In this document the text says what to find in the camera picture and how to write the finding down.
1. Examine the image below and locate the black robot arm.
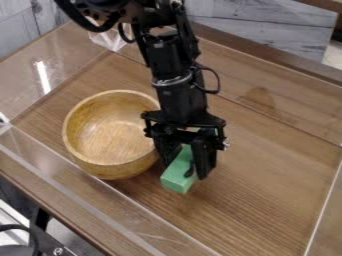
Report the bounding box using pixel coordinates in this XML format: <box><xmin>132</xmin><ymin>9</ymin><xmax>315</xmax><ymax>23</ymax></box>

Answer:
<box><xmin>53</xmin><ymin>0</ymin><xmax>225</xmax><ymax>179</ymax></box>

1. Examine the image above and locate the black cable under table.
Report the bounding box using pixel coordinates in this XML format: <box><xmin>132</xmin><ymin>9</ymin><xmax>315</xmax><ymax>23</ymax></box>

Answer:
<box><xmin>0</xmin><ymin>224</ymin><xmax>41</xmax><ymax>256</ymax></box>

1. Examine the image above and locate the green rectangular block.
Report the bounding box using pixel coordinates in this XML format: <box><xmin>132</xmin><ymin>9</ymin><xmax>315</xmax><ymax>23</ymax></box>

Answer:
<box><xmin>159</xmin><ymin>126</ymin><xmax>204</xmax><ymax>195</ymax></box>

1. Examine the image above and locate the clear acrylic corner bracket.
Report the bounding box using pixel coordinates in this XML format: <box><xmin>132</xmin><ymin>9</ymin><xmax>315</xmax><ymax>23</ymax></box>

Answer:
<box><xmin>86</xmin><ymin>17</ymin><xmax>133</xmax><ymax>52</ymax></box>

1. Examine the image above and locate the brown wooden bowl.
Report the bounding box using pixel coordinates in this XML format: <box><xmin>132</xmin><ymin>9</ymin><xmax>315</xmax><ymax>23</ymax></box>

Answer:
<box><xmin>61</xmin><ymin>89</ymin><xmax>159</xmax><ymax>180</ymax></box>

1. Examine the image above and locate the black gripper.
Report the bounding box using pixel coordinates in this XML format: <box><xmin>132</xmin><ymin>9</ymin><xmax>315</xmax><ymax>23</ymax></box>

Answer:
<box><xmin>141</xmin><ymin>71</ymin><xmax>225</xmax><ymax>180</ymax></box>

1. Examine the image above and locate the black table leg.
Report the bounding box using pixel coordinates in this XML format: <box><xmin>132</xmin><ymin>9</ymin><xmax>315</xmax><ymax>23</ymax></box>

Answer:
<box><xmin>30</xmin><ymin>208</ymin><xmax>52</xmax><ymax>231</ymax></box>

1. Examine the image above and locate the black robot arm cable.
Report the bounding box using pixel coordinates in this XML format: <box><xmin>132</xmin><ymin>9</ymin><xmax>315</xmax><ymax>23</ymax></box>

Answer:
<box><xmin>191</xmin><ymin>62</ymin><xmax>221</xmax><ymax>95</ymax></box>

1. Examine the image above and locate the clear acrylic tray wall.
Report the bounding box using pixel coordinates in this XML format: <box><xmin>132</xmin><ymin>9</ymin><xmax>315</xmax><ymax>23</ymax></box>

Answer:
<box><xmin>0</xmin><ymin>120</ymin><xmax>220</xmax><ymax>256</ymax></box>

